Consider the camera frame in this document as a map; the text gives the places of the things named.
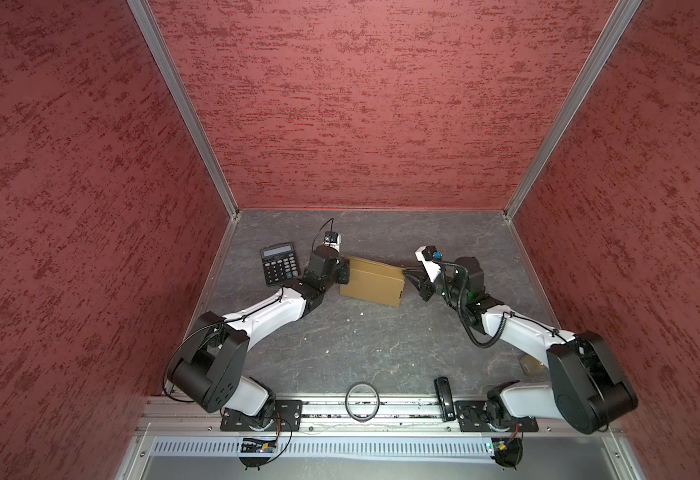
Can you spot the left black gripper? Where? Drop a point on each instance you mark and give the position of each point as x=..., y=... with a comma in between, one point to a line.
x=344, y=272

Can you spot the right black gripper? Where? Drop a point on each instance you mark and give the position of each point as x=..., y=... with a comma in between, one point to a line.
x=423, y=281

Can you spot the brown cardboard box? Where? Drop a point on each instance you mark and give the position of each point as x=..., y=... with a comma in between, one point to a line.
x=374, y=282

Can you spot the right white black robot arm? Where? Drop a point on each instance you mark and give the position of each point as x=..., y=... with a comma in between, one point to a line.
x=586, y=387

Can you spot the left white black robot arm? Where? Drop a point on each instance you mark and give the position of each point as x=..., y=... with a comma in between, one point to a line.
x=208, y=365

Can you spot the black desk calculator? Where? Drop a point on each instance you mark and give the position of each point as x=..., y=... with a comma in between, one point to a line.
x=279, y=263

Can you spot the jar with pink lid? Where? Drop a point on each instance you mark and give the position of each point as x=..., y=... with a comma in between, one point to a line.
x=531, y=366

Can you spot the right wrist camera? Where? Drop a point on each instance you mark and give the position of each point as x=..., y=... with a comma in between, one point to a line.
x=429, y=256

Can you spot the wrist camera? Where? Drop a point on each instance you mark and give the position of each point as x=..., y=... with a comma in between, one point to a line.
x=332, y=239
x=429, y=256

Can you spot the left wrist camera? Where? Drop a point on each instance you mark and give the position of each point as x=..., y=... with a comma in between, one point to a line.
x=332, y=239

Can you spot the aluminium front rail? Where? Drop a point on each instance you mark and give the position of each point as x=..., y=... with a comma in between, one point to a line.
x=334, y=415

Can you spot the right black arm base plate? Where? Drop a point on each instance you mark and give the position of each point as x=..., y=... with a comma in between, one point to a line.
x=473, y=417

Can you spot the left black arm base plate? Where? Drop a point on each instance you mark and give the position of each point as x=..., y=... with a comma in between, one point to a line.
x=278, y=413

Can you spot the white perforated cable duct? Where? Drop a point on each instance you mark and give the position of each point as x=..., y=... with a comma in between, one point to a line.
x=449, y=449

